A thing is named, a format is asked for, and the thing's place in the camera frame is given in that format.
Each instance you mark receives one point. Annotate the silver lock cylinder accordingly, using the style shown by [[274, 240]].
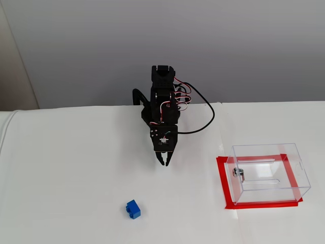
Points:
[[238, 172]]

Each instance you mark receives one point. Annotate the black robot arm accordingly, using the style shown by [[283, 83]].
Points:
[[162, 84]]

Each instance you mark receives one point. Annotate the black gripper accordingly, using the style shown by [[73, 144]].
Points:
[[162, 158]]

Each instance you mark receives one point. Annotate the blue lego brick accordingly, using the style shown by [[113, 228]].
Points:
[[134, 209]]

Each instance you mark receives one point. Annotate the transparent plastic box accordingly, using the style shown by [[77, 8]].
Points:
[[264, 172]]

